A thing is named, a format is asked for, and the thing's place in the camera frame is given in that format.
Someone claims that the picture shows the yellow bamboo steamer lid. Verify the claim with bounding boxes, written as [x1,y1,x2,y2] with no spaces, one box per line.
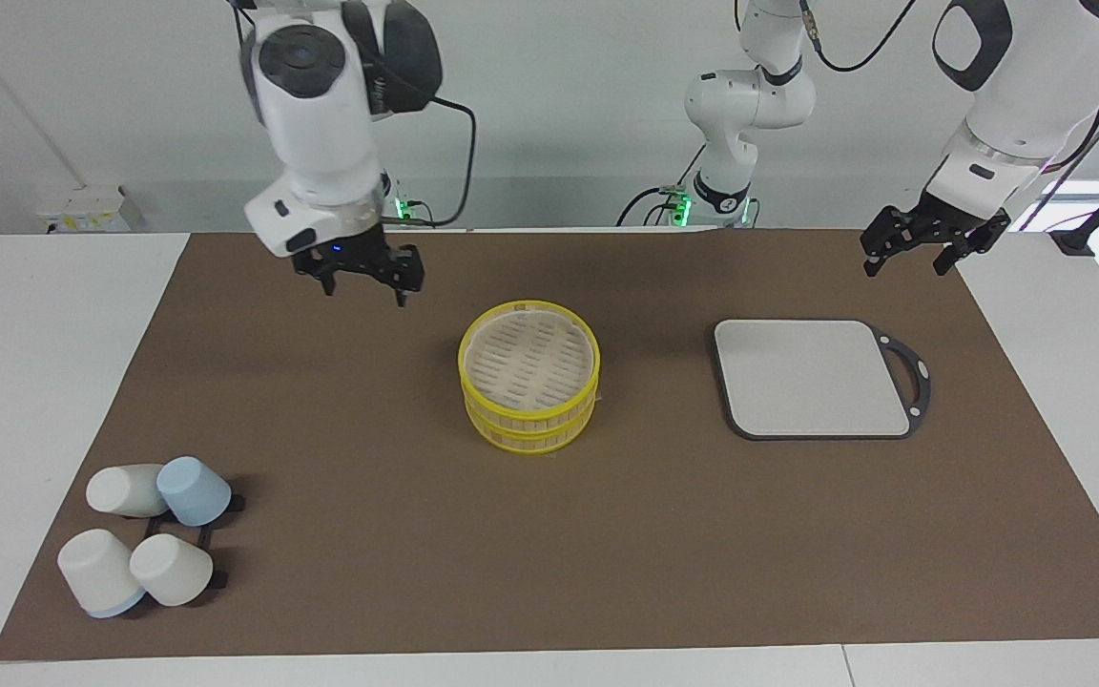
[458,301,602,414]

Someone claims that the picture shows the yellow bamboo steamer base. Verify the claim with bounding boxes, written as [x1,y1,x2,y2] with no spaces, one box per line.
[466,386,599,456]

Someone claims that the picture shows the grey cutting board black rim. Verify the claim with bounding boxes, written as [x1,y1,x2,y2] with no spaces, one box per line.
[713,319,932,442]

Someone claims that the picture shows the brown table mat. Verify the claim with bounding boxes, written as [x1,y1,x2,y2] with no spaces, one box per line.
[0,227,1099,662]

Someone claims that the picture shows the light blue cup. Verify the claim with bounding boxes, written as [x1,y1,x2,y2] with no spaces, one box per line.
[156,456,233,528]

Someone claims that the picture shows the white box yellow label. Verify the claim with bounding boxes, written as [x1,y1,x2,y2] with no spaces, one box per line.
[34,184,145,235]

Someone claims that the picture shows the plain white cup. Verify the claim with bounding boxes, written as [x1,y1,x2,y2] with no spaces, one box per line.
[85,464,170,519]
[129,533,215,608]

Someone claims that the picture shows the black cup rack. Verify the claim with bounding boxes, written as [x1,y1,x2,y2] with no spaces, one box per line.
[135,492,247,591]

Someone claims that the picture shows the white cup blue rim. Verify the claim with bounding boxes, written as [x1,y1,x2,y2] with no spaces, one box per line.
[57,529,147,619]

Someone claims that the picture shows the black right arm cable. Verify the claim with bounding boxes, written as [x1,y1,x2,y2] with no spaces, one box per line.
[404,91,478,229]

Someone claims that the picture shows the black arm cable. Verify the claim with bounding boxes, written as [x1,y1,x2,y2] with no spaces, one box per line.
[404,91,478,229]
[798,0,922,73]

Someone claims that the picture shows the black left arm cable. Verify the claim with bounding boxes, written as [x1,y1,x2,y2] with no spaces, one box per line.
[798,0,922,73]

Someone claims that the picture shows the black base cable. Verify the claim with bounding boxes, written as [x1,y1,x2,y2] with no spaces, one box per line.
[616,143,706,228]

